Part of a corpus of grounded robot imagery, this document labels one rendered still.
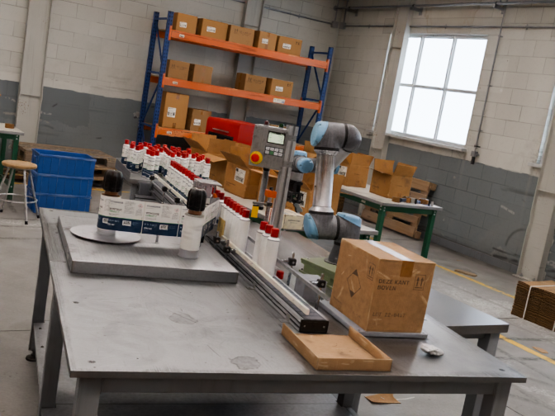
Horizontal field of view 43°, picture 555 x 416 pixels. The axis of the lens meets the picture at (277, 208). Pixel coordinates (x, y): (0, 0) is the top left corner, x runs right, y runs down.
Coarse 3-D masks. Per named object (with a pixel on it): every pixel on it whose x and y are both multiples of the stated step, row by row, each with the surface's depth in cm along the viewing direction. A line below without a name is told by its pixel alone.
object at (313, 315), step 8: (248, 256) 325; (248, 264) 310; (256, 272) 298; (264, 280) 289; (272, 288) 278; (288, 288) 282; (280, 296) 269; (296, 296) 273; (288, 304) 261; (304, 304) 264; (296, 312) 253; (312, 312) 256; (320, 320) 249
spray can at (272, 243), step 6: (276, 228) 293; (270, 234) 292; (276, 234) 291; (270, 240) 290; (276, 240) 290; (270, 246) 291; (276, 246) 291; (270, 252) 291; (276, 252) 292; (264, 258) 293; (270, 258) 291; (276, 258) 293; (264, 264) 293; (270, 264) 292; (264, 270) 293; (270, 270) 292
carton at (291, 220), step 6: (270, 210) 380; (288, 210) 382; (270, 216) 380; (288, 216) 369; (294, 216) 371; (300, 216) 372; (282, 222) 369; (288, 222) 370; (294, 222) 371; (300, 222) 373; (282, 228) 368; (288, 228) 370; (294, 228) 372; (300, 228) 374
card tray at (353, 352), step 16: (288, 336) 236; (304, 336) 243; (320, 336) 245; (336, 336) 248; (352, 336) 249; (304, 352) 223; (320, 352) 229; (336, 352) 232; (352, 352) 234; (368, 352) 237; (320, 368) 215; (336, 368) 217; (352, 368) 219; (368, 368) 221; (384, 368) 223
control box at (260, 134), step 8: (256, 128) 325; (264, 128) 324; (272, 128) 324; (256, 136) 325; (264, 136) 324; (256, 144) 326; (264, 144) 325; (272, 144) 324; (256, 152) 326; (264, 160) 325; (272, 160) 325; (280, 160) 324; (272, 168) 326; (280, 168) 324
